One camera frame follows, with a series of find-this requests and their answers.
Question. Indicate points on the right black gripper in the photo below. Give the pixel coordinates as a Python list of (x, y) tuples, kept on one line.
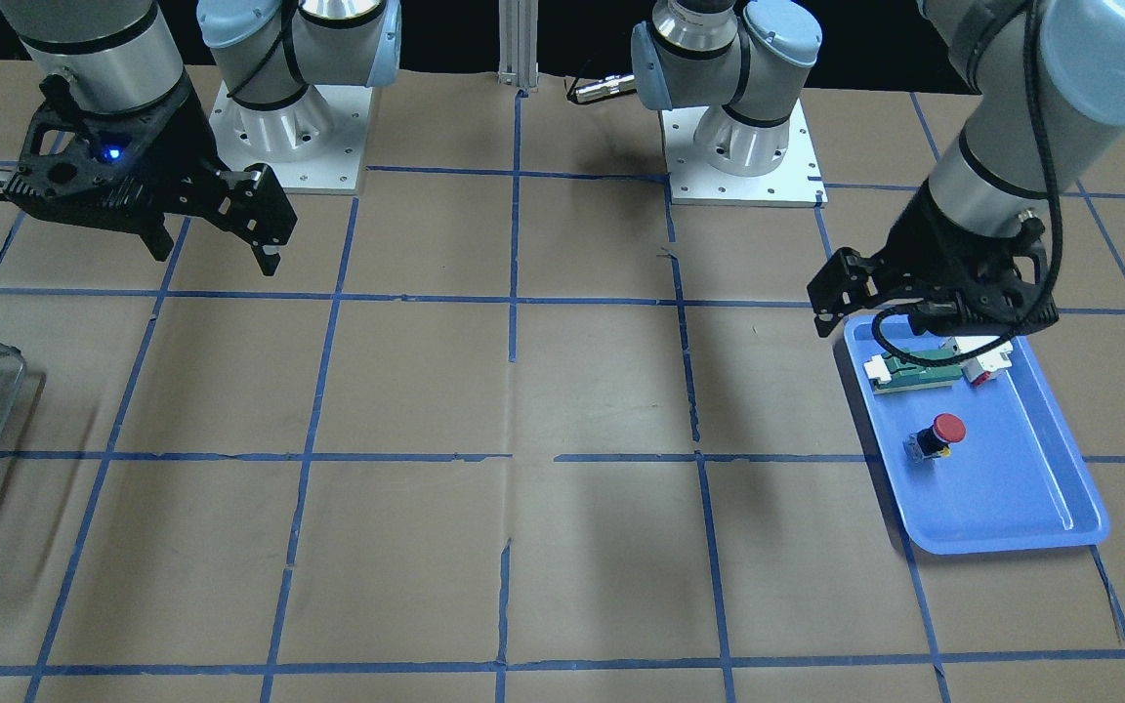
[(179, 156)]

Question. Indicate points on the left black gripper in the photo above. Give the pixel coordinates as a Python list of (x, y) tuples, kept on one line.
[(943, 239)]

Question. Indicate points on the red emergency stop button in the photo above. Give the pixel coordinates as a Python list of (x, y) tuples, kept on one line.
[(935, 440)]

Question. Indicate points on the green terminal block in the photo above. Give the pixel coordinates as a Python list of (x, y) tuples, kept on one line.
[(888, 374)]

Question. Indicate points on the white circuit breaker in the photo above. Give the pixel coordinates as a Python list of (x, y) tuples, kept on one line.
[(987, 366)]

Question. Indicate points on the blue plastic tray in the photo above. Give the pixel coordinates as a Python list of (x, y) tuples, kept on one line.
[(1017, 481)]

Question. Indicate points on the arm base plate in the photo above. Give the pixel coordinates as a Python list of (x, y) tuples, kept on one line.
[(714, 160), (315, 146)]

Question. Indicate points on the aluminium frame post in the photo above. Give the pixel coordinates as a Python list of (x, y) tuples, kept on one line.
[(517, 29)]

